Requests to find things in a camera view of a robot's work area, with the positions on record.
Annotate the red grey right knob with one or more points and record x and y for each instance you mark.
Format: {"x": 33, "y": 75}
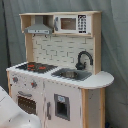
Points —
{"x": 34, "y": 84}

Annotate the black stovetop red burners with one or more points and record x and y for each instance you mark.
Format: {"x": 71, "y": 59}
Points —
{"x": 36, "y": 67}

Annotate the wooden toy kitchen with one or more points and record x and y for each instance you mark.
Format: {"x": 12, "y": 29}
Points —
{"x": 87, "y": 97}

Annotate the grey range hood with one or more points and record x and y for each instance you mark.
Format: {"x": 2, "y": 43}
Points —
{"x": 38, "y": 27}

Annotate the white toy microwave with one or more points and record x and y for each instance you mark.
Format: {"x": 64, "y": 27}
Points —
{"x": 73, "y": 24}

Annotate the small metal pot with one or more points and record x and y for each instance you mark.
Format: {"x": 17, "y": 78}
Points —
{"x": 69, "y": 74}

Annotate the grey toy sink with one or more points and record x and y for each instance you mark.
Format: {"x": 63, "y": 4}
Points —
{"x": 82, "y": 75}

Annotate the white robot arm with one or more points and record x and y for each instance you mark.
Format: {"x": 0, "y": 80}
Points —
{"x": 12, "y": 116}

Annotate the black toy faucet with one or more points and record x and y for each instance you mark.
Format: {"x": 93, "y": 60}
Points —
{"x": 81, "y": 64}

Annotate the grey ice dispenser panel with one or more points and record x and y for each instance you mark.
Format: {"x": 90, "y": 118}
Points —
{"x": 62, "y": 106}

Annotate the red grey left knob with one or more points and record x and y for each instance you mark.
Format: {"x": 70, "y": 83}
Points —
{"x": 15, "y": 79}

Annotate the white oven door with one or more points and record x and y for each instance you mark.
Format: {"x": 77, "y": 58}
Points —
{"x": 26, "y": 102}

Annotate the red grey knob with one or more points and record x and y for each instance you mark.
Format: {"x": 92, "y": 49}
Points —
{"x": 34, "y": 84}
{"x": 15, "y": 79}

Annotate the grey cabinet door handle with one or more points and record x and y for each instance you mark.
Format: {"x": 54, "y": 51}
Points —
{"x": 49, "y": 111}

